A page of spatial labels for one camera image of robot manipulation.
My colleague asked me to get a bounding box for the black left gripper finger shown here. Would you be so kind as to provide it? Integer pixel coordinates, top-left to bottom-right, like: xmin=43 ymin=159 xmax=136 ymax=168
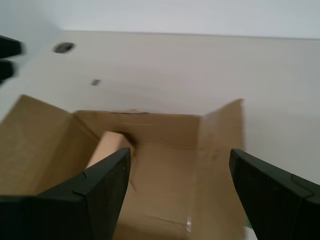
xmin=0 ymin=59 xmax=16 ymax=85
xmin=0 ymin=34 xmax=25 ymax=58

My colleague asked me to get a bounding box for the light wooden block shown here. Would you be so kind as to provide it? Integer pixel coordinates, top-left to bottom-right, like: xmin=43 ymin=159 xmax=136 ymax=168
xmin=86 ymin=131 xmax=133 ymax=172

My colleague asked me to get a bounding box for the open brown cardboard box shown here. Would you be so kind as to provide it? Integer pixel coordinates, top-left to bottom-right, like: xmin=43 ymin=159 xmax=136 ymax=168
xmin=0 ymin=94 xmax=247 ymax=240

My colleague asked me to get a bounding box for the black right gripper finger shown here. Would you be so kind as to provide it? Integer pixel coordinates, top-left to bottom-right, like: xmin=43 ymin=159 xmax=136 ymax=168
xmin=229 ymin=148 xmax=320 ymax=240
xmin=0 ymin=147 xmax=131 ymax=240

